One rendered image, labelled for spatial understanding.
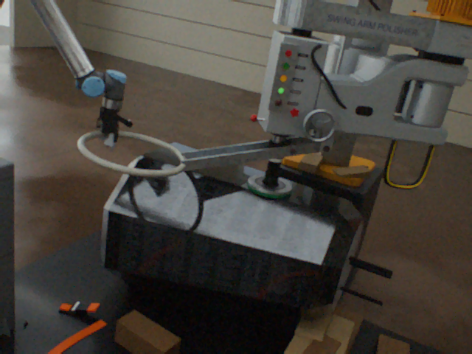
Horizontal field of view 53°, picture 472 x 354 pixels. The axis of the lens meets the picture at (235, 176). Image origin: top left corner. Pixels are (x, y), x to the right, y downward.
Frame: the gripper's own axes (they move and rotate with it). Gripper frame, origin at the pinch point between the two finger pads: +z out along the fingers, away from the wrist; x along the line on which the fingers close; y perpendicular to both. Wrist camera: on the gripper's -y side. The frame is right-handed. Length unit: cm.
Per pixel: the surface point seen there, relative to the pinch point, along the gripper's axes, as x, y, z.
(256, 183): 54, -50, -2
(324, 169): 40, -115, 0
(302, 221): 81, -57, 4
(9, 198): 13, 48, 17
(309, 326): 95, -69, 56
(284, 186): 61, -61, -3
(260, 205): 63, -47, 5
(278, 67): 60, -39, -58
